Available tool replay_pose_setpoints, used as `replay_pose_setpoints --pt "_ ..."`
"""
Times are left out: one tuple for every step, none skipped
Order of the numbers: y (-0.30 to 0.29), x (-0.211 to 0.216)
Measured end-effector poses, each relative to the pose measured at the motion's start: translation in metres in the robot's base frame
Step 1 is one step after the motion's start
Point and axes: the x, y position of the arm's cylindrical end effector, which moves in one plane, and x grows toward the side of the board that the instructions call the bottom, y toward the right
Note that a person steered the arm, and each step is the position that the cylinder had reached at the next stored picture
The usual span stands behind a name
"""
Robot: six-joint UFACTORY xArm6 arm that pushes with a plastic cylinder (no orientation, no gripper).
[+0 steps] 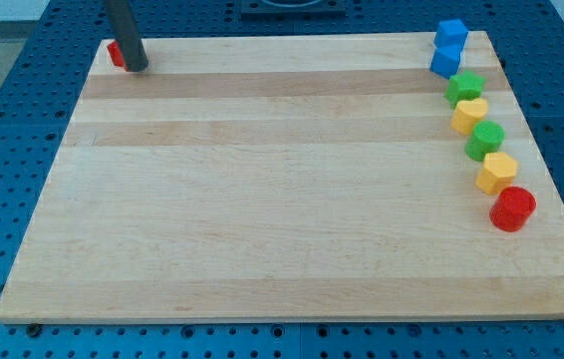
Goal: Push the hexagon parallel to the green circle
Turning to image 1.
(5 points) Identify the upper blue cube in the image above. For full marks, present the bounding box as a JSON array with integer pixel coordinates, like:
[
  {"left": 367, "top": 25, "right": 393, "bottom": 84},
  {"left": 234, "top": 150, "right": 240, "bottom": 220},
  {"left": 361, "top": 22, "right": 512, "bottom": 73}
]
[{"left": 433, "top": 19, "right": 468, "bottom": 48}]

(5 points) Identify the lower blue cube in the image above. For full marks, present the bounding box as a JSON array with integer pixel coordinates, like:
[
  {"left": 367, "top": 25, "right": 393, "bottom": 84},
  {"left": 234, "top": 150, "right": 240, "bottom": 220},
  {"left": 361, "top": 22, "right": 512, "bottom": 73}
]
[{"left": 429, "top": 45, "right": 462, "bottom": 80}]

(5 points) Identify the blue cube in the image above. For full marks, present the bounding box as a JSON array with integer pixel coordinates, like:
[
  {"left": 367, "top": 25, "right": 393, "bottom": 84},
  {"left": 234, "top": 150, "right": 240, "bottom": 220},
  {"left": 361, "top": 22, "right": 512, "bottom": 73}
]
[
  {"left": 433, "top": 19, "right": 468, "bottom": 48},
  {"left": 429, "top": 45, "right": 462, "bottom": 80}
]

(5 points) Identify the red block behind rod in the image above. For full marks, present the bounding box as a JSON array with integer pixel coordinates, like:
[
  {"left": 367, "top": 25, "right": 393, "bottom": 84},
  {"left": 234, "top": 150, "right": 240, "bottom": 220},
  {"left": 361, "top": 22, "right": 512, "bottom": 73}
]
[{"left": 107, "top": 40, "right": 128, "bottom": 71}]

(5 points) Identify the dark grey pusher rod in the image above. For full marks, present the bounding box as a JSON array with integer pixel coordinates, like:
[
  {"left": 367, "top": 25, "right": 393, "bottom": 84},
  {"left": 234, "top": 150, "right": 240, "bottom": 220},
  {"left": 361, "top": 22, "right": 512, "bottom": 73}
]
[{"left": 103, "top": 0, "right": 148, "bottom": 73}]

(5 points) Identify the light wooden board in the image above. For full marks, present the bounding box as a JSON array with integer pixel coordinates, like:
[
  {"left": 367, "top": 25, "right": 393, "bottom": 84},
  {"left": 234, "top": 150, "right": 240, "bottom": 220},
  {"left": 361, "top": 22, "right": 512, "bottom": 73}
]
[{"left": 0, "top": 31, "right": 564, "bottom": 324}]

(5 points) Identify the red cylinder block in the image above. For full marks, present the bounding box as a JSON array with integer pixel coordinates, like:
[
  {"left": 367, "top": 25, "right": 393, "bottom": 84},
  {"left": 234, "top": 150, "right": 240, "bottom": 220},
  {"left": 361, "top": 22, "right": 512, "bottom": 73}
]
[{"left": 489, "top": 186, "right": 537, "bottom": 232}]

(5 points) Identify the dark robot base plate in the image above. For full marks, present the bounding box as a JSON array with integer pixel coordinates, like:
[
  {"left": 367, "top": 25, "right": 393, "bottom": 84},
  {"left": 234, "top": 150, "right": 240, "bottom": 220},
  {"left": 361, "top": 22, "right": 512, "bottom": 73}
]
[{"left": 237, "top": 0, "right": 346, "bottom": 19}]

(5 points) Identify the yellow heart block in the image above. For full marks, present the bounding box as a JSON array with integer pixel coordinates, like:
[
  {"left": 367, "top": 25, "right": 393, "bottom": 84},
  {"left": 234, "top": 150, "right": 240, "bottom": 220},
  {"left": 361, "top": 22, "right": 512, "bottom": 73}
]
[{"left": 450, "top": 98, "right": 489, "bottom": 135}]

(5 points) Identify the green star block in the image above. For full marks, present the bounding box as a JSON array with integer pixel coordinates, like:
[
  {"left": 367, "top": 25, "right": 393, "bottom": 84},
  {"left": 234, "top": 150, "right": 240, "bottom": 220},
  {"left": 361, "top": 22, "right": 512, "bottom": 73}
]
[{"left": 444, "top": 70, "right": 486, "bottom": 109}]

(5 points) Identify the green cylinder block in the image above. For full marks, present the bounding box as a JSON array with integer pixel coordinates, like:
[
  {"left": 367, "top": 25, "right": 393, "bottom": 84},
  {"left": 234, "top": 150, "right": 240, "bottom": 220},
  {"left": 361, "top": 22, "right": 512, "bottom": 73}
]
[{"left": 464, "top": 120, "right": 505, "bottom": 162}]

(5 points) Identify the yellow hexagon block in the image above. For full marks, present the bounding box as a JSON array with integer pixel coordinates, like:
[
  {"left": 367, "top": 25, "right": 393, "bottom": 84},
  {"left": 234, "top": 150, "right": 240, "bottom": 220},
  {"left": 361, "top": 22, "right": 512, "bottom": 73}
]
[{"left": 475, "top": 152, "right": 518, "bottom": 195}]

